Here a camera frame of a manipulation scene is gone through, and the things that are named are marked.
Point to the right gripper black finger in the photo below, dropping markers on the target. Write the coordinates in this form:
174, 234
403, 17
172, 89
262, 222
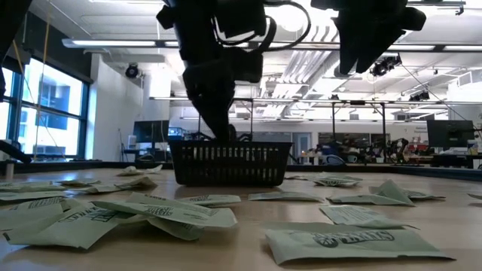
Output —
367, 50
347, 52

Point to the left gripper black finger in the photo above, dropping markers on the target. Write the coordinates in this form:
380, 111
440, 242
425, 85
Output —
205, 90
229, 94

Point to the black slotted plastic basket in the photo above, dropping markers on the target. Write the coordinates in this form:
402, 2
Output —
229, 165

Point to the person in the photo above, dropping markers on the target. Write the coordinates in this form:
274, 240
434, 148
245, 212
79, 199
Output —
232, 132

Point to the black computer monitor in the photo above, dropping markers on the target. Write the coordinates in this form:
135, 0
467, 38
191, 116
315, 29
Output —
450, 133
150, 131

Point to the long ceiling light strip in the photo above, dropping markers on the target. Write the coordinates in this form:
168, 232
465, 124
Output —
113, 43

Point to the blue framed window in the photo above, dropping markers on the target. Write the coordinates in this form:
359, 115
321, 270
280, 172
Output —
49, 131

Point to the black ceiling camera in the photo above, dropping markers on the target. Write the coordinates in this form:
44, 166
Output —
132, 70
384, 66

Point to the black background frame stand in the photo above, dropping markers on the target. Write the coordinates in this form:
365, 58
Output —
251, 120
333, 124

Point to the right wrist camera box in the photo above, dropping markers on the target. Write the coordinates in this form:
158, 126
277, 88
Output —
413, 19

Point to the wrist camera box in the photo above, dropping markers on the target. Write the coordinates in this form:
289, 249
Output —
241, 19
413, 19

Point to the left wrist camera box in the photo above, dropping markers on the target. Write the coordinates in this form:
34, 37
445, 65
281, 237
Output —
241, 19

